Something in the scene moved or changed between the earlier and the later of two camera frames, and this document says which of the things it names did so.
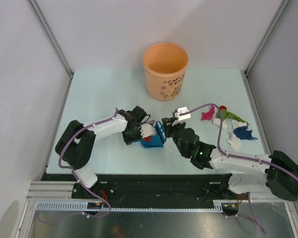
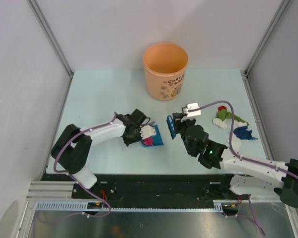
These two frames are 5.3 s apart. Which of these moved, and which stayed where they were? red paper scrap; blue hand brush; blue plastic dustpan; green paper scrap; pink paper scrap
Moved: pink paper scrap; blue hand brush
Stayed: red paper scrap; green paper scrap; blue plastic dustpan
